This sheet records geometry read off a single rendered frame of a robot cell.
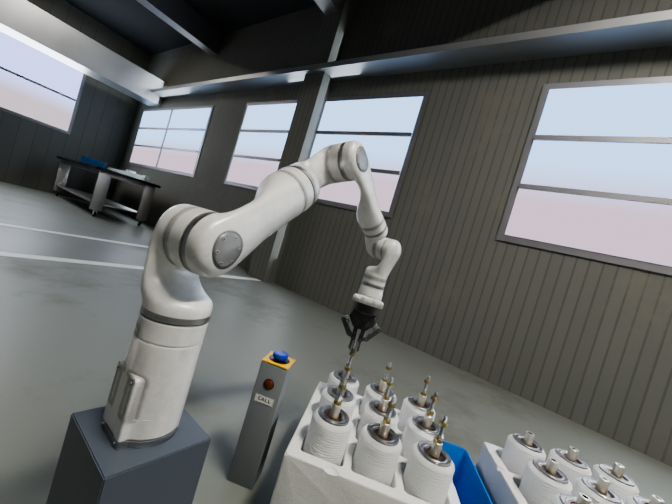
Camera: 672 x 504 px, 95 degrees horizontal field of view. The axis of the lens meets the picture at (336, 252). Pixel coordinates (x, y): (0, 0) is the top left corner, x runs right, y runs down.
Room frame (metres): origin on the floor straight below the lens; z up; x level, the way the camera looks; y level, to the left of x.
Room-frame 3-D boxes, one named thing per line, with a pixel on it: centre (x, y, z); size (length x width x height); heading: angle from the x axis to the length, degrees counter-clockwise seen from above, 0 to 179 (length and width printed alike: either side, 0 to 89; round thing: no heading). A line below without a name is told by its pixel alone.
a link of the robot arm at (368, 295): (0.93, -0.14, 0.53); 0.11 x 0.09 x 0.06; 171
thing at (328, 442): (0.71, -0.10, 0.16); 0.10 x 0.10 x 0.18
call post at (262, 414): (0.78, 0.06, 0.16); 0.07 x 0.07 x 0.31; 82
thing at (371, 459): (0.69, -0.22, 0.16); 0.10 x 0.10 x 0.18
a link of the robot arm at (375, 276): (0.94, -0.14, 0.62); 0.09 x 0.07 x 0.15; 48
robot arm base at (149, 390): (0.44, 0.20, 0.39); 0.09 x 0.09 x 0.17; 54
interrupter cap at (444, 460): (0.68, -0.34, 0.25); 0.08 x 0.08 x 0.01
